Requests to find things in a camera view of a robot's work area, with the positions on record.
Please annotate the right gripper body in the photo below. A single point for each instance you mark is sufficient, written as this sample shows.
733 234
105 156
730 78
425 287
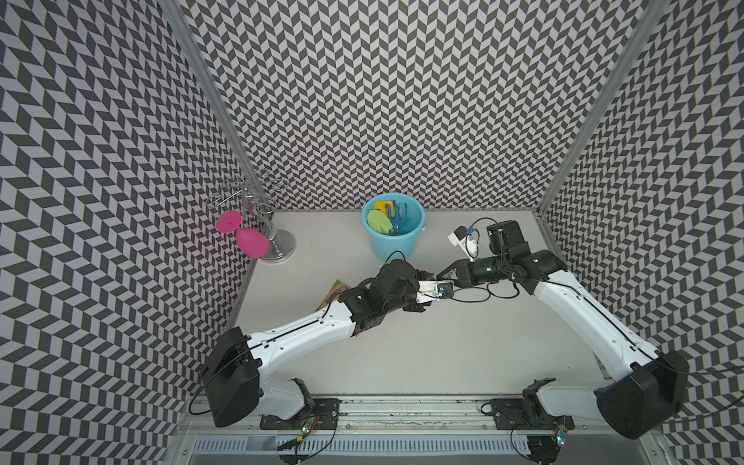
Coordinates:
482 269

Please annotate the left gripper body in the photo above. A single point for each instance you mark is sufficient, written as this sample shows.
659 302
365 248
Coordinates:
408 299

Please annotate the green trowel wooden handle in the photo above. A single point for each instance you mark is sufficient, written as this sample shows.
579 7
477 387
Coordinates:
378 222

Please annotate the teal rake yellow handle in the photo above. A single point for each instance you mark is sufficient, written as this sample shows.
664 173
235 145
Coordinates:
398 217

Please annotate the light blue hand rake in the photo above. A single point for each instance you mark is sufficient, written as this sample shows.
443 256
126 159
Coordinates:
405 217

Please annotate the yellow trowel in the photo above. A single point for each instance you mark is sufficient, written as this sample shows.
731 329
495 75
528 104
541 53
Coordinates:
386 207

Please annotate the purple rake pink handle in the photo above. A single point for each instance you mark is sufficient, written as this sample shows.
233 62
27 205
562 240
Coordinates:
395 229

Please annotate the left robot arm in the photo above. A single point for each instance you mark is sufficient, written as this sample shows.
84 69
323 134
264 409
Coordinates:
237 377

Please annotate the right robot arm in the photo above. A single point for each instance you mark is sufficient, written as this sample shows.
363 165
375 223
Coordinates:
646 387

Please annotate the Fox's candy bag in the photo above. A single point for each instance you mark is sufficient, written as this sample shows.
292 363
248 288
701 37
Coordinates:
336 290

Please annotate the light blue plastic bucket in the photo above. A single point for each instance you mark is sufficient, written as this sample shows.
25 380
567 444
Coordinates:
403 245

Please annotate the pink wine glass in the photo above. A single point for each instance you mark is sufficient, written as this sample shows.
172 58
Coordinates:
250 241

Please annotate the chrome glass rack stand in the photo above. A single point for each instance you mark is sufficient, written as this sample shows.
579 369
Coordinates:
243 194

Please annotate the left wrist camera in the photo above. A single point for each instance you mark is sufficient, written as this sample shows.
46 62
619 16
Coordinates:
435 290

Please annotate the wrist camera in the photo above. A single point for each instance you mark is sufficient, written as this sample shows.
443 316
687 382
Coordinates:
467 239
435 290

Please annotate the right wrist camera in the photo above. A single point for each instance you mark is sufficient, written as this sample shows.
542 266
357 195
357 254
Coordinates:
467 239

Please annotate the aluminium front rail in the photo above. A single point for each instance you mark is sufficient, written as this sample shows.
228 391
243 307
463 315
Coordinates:
413 429

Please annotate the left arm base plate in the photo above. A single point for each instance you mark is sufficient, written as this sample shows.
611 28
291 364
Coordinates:
314 414

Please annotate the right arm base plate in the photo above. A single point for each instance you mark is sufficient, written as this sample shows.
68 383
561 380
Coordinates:
521 414

